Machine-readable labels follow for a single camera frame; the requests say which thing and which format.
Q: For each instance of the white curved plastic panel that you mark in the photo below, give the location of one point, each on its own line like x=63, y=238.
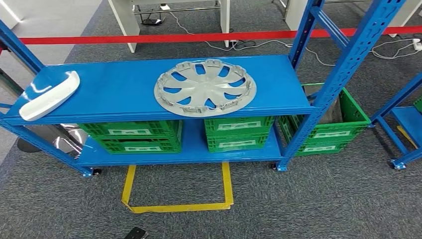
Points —
x=49, y=99

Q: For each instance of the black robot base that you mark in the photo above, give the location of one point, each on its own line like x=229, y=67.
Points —
x=135, y=233

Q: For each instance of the blue metal shelf rack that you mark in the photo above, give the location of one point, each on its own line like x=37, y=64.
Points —
x=125, y=85

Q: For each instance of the small blue shelf rack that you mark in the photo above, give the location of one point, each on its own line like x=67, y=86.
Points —
x=408, y=120

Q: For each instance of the grey wheel hubcap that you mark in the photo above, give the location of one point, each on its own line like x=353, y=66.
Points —
x=204, y=89

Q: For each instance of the yellow floor tape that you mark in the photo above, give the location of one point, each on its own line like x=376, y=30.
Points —
x=407, y=137
x=227, y=184

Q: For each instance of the red barrier belt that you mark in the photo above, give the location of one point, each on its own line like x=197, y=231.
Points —
x=132, y=38

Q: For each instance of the black router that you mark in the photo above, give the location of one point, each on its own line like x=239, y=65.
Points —
x=151, y=22

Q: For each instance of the white power adapter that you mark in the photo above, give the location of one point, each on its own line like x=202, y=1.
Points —
x=165, y=7

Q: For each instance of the black stanchion pole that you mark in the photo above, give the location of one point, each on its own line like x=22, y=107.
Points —
x=28, y=145

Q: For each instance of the white power strip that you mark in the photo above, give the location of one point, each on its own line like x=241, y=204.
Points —
x=417, y=44

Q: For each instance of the metal frame desk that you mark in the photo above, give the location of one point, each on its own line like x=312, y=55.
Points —
x=295, y=13

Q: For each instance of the chrome stanchion post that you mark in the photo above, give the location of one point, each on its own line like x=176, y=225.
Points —
x=67, y=143

